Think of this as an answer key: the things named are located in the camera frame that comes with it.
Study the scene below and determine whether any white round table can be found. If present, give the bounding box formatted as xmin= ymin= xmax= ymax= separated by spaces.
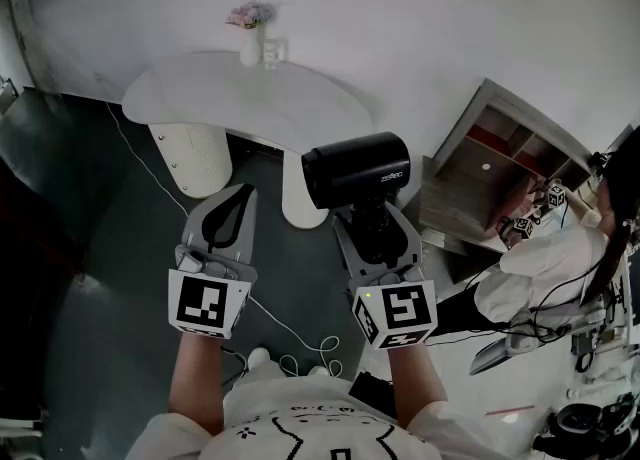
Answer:
xmin=122 ymin=50 xmax=375 ymax=232

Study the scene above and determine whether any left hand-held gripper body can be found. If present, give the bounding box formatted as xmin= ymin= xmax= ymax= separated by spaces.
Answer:
xmin=167 ymin=242 xmax=259 ymax=340

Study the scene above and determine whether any black hair dryer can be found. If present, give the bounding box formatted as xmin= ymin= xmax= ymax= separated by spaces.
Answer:
xmin=300 ymin=131 xmax=412 ymax=265

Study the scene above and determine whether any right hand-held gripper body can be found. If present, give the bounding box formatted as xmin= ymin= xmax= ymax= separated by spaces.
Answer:
xmin=347 ymin=265 xmax=439 ymax=352

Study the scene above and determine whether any person's left forearm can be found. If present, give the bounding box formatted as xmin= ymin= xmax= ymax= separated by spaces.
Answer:
xmin=167 ymin=330 xmax=231 ymax=437

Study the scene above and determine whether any pink and blue flower bouquet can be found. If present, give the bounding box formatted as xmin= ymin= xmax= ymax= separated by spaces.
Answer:
xmin=225 ymin=0 xmax=277 ymax=30

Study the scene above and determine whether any person's right forearm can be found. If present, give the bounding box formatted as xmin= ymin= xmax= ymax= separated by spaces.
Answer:
xmin=384 ymin=342 xmax=449 ymax=424

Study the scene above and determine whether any white floor cable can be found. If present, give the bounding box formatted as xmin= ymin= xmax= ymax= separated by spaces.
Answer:
xmin=104 ymin=100 xmax=344 ymax=379

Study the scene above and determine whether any grey wooden shelf cabinet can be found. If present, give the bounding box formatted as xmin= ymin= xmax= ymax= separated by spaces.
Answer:
xmin=417 ymin=77 xmax=596 ymax=257

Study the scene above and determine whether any black waist pouch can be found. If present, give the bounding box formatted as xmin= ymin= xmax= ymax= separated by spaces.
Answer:
xmin=348 ymin=371 xmax=396 ymax=417

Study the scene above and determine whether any grey door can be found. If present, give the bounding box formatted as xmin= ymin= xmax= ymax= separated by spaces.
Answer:
xmin=7 ymin=0 xmax=59 ymax=94

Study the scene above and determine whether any black and white headset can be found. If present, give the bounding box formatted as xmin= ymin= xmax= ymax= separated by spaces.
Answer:
xmin=547 ymin=395 xmax=636 ymax=454

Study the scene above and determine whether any white vase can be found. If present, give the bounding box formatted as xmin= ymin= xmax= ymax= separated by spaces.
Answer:
xmin=239 ymin=22 xmax=262 ymax=68

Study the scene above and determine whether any person's white printed shirt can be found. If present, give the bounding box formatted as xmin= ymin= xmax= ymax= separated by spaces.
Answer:
xmin=127 ymin=362 xmax=501 ymax=460

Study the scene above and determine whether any clear glass jar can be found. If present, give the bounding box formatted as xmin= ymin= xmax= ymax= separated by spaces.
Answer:
xmin=262 ymin=36 xmax=289 ymax=71

